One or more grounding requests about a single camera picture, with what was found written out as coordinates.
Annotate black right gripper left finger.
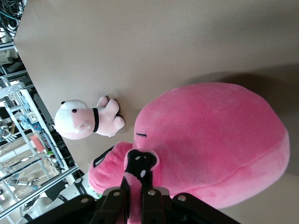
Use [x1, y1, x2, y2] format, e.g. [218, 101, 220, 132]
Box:
[90, 174, 129, 224]

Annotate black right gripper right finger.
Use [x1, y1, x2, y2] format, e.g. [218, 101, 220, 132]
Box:
[141, 174, 174, 224]

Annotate round hot pink plush toy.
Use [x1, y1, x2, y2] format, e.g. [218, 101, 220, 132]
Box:
[88, 82, 291, 224]

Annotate pale pink white plush dog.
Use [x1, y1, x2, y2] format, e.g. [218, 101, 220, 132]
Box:
[54, 95, 126, 140]

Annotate pink box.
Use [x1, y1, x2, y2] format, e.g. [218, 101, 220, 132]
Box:
[29, 135, 44, 153]

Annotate blue cloth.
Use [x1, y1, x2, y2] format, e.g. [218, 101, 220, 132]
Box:
[18, 115, 32, 129]

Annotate white metal shelf rack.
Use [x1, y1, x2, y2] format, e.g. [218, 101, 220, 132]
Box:
[0, 87, 71, 174]

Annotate brown table cover mat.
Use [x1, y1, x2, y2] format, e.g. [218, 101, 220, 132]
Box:
[13, 0, 299, 224]

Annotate aluminium frame rail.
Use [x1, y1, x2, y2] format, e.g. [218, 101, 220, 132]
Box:
[0, 167, 81, 219]

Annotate tangled dark lab cables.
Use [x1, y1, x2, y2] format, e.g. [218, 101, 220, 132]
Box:
[0, 0, 27, 43]

